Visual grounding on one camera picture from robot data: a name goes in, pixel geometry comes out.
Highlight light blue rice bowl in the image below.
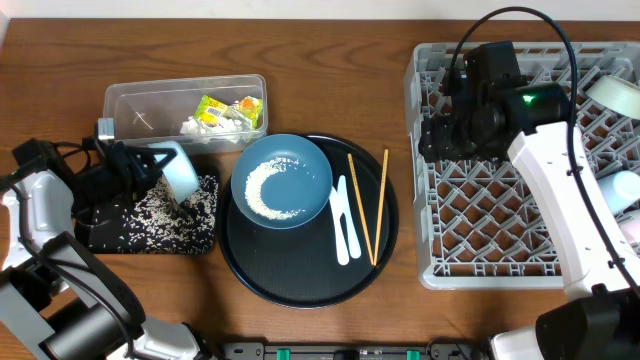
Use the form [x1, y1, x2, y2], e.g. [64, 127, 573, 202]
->
[149, 141, 199, 204]

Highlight white tissue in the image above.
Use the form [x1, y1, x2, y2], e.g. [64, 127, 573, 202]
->
[179, 117, 246, 143]

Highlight wooden chopstick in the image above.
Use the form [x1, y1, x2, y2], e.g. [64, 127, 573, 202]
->
[373, 148, 389, 267]
[347, 153, 376, 267]

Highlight yellow green snack wrapper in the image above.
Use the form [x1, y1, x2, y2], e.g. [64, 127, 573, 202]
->
[194, 95, 264, 131]

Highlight dark blue plate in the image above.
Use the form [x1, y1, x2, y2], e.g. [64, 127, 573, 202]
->
[231, 134, 333, 230]

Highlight small light blue cup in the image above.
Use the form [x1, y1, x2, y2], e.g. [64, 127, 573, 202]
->
[598, 170, 639, 215]

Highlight white plastic spoon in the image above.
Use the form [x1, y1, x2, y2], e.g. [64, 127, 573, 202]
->
[329, 188, 350, 266]

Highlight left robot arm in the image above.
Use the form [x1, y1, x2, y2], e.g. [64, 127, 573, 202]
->
[1, 136, 214, 359]

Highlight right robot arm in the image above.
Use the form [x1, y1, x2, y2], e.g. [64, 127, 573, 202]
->
[404, 41, 639, 359]

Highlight clear plastic waste bin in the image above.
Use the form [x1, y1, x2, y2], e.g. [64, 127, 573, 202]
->
[100, 74, 268, 155]

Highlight black rectangular tray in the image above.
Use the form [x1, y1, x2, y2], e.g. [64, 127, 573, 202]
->
[75, 164, 220, 255]

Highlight spilled rice grains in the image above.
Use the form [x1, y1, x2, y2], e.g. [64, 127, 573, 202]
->
[245, 157, 303, 220]

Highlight round black serving tray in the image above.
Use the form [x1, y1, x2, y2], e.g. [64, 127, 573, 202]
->
[218, 135, 399, 308]

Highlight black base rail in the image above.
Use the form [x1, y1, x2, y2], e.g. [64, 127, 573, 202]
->
[218, 342, 493, 360]

